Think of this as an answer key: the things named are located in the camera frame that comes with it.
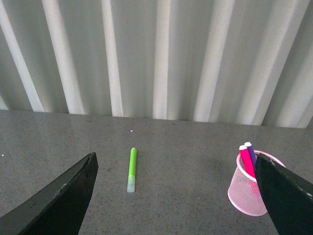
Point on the green highlighter pen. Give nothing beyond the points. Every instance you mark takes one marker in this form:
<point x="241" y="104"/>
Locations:
<point x="132" y="171"/>

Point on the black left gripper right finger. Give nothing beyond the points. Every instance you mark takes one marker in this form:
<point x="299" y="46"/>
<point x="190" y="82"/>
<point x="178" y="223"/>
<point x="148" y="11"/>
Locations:
<point x="287" y="196"/>

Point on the pink highlighter pen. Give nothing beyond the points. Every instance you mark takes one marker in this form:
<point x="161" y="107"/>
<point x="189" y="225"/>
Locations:
<point x="249" y="168"/>

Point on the purple highlighter pen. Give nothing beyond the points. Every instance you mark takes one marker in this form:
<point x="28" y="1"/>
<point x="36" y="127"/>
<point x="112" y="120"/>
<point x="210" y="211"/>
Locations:
<point x="251" y="152"/>

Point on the pink mesh pen cup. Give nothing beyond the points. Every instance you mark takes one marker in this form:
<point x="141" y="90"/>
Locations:
<point x="244" y="193"/>

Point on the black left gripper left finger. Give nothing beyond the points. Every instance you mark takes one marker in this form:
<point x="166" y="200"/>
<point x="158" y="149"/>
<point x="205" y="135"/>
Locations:
<point x="57" y="209"/>

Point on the white pleated curtain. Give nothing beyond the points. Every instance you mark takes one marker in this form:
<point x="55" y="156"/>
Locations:
<point x="235" y="61"/>

